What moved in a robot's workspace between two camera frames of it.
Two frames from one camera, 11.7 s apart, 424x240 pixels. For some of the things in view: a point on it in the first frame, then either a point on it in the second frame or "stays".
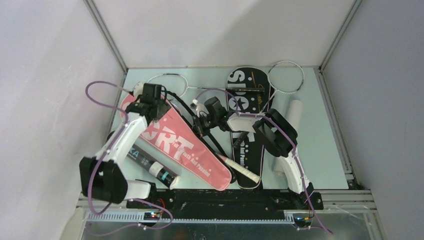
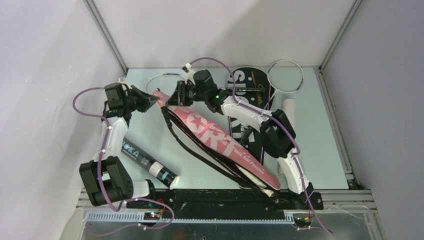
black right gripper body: [204, 123] to [187, 94]
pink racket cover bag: [173, 139] to [231, 152]
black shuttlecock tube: [154, 165] stays
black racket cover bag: [248, 91] stays
